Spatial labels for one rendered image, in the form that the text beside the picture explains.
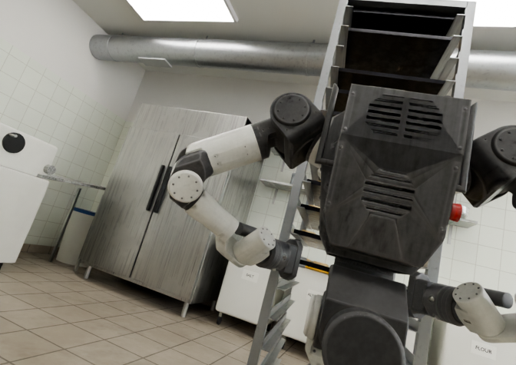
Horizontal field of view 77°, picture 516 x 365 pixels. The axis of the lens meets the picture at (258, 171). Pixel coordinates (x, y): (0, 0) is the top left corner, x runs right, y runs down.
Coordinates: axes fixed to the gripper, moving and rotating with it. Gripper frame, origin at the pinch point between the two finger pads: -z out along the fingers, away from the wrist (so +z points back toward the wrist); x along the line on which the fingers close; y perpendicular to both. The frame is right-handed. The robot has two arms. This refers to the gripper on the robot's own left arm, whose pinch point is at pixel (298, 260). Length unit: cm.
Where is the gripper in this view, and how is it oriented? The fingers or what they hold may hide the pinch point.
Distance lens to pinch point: 107.9
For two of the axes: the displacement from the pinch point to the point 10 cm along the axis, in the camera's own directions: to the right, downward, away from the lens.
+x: 2.6, -9.4, 2.2
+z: -6.4, -3.4, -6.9
